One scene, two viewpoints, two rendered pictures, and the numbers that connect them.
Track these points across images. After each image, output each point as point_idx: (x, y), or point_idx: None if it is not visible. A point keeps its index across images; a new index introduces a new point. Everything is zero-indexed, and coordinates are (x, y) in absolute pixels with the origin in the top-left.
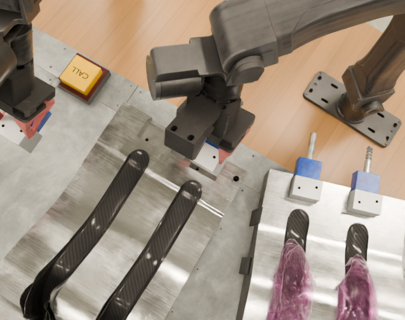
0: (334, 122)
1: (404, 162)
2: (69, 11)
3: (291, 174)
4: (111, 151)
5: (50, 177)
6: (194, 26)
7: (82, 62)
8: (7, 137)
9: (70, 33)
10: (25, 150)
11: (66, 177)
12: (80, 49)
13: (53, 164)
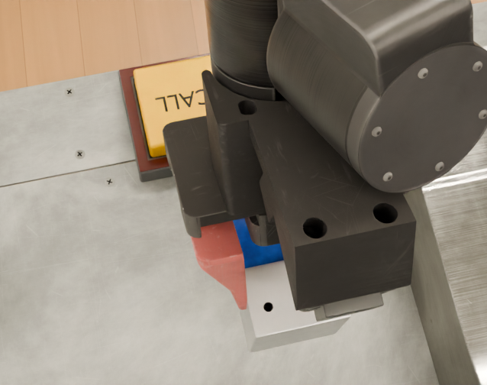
0: None
1: None
2: None
3: None
4: (473, 179)
5: (336, 381)
6: None
7: (165, 75)
8: (308, 321)
9: (43, 51)
10: (318, 337)
11: (369, 347)
12: (103, 66)
13: (313, 348)
